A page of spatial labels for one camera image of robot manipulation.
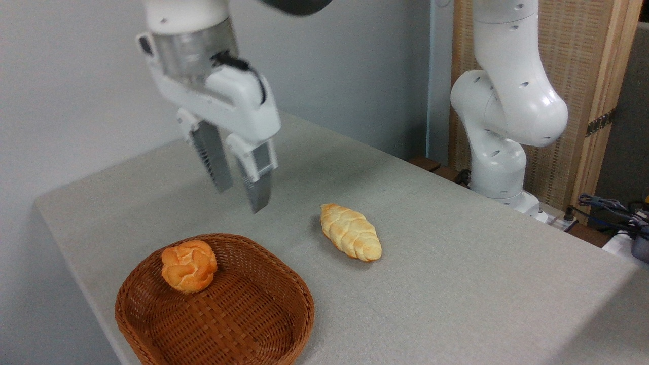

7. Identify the metal hinge strip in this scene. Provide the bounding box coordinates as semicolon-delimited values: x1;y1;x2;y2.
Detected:
586;107;617;137

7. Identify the long braided pale bread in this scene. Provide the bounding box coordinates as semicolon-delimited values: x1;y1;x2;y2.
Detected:
320;203;382;262

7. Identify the brown woven wicker basket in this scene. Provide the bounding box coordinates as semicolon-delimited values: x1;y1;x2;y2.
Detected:
115;233;315;365

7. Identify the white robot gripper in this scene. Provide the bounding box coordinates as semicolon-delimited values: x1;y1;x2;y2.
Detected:
136;33;282;214

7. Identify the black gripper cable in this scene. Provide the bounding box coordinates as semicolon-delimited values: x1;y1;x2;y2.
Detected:
212;51;267;105

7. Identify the round orange bread roll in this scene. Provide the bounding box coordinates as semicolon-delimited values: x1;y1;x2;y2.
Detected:
161;240;218;294

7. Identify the blue grey cable bundle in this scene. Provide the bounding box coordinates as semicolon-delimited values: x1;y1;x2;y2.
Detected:
578;194;649;239

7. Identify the dark grey partition panel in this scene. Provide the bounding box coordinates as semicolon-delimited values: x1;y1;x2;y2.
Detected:
596;23;649;203

